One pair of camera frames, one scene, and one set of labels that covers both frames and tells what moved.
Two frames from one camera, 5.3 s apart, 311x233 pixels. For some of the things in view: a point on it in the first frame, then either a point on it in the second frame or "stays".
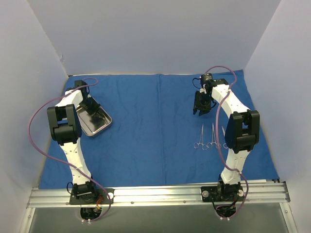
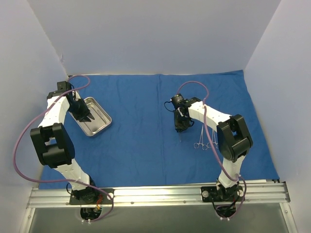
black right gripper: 201,107 to 181,125
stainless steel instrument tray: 92,124 stays
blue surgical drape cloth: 156,140 stays
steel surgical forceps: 213,139 stays
